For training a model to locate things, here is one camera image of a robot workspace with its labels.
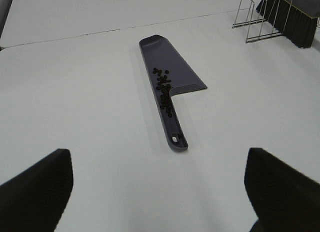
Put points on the purple plastic dustpan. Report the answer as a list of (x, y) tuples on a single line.
[(157, 51)]

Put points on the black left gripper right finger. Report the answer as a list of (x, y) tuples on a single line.
[(283, 198)]

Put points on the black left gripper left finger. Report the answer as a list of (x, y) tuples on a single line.
[(35, 199)]

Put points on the pile of coffee beans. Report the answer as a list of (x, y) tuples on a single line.
[(163, 86)]

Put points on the chrome wire rack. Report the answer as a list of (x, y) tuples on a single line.
[(247, 16)]

